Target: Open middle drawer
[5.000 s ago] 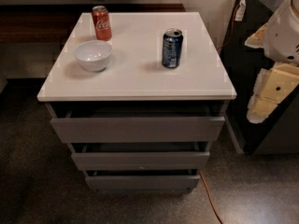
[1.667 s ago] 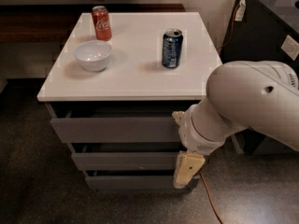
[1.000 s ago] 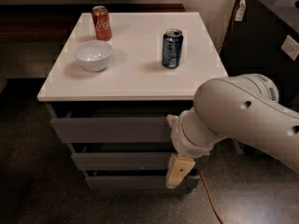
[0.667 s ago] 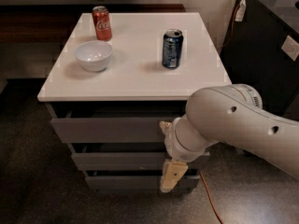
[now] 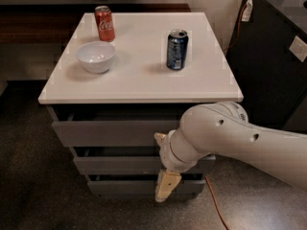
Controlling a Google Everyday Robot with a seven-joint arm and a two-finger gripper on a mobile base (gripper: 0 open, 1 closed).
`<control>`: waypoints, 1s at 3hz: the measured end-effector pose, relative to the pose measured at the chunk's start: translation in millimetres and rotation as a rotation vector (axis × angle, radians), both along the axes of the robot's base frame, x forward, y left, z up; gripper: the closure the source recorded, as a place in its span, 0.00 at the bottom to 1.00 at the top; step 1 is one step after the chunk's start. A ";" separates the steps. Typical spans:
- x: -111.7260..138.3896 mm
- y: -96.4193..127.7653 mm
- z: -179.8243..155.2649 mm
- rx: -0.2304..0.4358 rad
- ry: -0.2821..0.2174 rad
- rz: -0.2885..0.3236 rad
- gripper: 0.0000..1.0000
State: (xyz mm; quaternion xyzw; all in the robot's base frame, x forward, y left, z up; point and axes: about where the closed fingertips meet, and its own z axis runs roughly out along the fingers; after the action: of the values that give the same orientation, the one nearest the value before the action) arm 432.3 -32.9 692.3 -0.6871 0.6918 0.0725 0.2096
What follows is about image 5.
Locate dark wooden bench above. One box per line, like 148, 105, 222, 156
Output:
0, 3, 192, 45

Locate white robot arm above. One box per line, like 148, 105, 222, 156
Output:
154, 102, 307, 202

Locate white cable tag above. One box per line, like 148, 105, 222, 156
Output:
241, 0, 253, 22

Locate black cabinet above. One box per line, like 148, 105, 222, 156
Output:
226, 0, 307, 132

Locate grey bottom drawer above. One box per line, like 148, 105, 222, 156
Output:
87, 174, 205, 197

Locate red Coca-Cola can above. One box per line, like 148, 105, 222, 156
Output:
94, 6, 115, 42

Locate white-topped grey drawer cabinet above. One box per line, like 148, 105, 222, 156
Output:
37, 11, 244, 199

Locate grey drawer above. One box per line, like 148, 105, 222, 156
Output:
87, 174, 205, 197
52, 103, 192, 147
73, 146, 217, 176

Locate grey top drawer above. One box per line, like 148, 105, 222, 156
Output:
52, 103, 192, 147

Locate white bowl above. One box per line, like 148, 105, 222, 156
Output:
76, 41, 115, 74

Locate blue soda can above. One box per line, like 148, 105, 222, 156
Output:
166, 29, 189, 70

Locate orange power cable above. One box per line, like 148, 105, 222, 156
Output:
204, 0, 307, 230

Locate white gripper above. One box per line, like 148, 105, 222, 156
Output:
153, 129, 208, 202

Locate white wall outlet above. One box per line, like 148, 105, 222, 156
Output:
289, 36, 307, 62

